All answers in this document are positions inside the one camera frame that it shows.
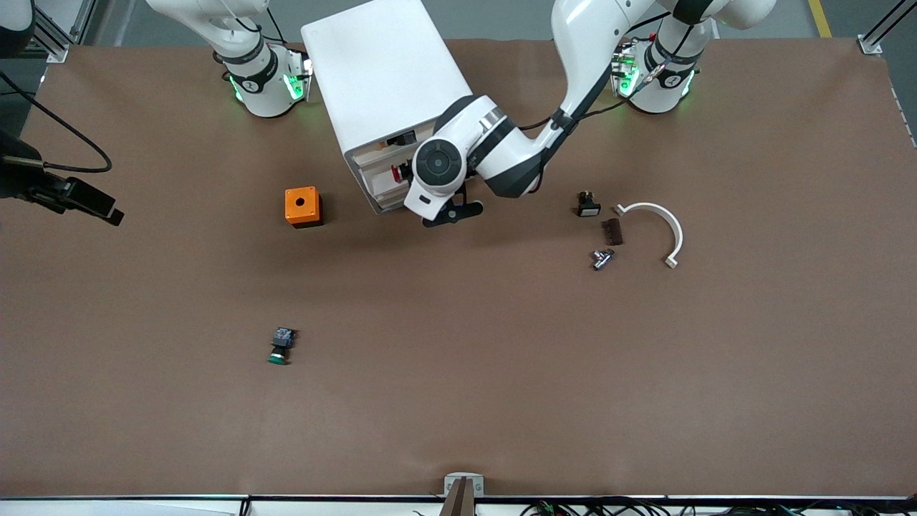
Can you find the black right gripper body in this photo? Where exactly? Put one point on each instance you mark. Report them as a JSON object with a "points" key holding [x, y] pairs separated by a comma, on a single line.
{"points": [[19, 179]]}

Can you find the silver aluminium frame profile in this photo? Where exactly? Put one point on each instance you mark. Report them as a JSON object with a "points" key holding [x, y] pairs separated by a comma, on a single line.
{"points": [[877, 36], [64, 32]]}

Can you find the green push button switch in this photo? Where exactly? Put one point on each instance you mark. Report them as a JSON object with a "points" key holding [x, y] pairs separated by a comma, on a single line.
{"points": [[281, 345]]}

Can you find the white plastic drawer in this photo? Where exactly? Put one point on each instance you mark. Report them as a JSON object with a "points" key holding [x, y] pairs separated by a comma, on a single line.
{"points": [[383, 163], [390, 198], [387, 190], [392, 206]]}

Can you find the grey metal bracket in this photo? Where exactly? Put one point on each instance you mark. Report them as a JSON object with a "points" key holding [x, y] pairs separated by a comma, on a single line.
{"points": [[463, 486]]}

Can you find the orange button enclosure box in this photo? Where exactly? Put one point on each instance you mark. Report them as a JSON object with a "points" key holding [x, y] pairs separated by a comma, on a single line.
{"points": [[301, 204]]}

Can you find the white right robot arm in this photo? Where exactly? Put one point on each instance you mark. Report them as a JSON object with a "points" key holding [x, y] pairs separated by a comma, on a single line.
{"points": [[261, 86]]}

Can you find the red push button switch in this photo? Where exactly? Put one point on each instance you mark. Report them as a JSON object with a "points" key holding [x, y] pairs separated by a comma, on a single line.
{"points": [[396, 172]]}

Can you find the white semicircular pipe clamp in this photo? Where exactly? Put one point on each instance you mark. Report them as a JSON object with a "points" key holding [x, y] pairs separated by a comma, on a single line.
{"points": [[676, 231]]}

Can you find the white drawer cabinet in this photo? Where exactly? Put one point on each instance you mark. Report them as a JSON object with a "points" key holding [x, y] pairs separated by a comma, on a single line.
{"points": [[387, 72]]}

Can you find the dark brown ribbed block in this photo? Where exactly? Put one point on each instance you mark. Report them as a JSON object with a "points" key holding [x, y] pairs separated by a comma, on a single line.
{"points": [[613, 232]]}

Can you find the silver metal tee fitting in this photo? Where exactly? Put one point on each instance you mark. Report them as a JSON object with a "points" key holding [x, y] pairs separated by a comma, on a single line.
{"points": [[602, 259]]}

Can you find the white square push button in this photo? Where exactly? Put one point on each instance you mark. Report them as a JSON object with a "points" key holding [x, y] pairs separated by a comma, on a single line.
{"points": [[589, 208]]}

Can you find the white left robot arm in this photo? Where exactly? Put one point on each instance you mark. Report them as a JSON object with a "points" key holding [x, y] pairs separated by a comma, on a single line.
{"points": [[587, 43]]}

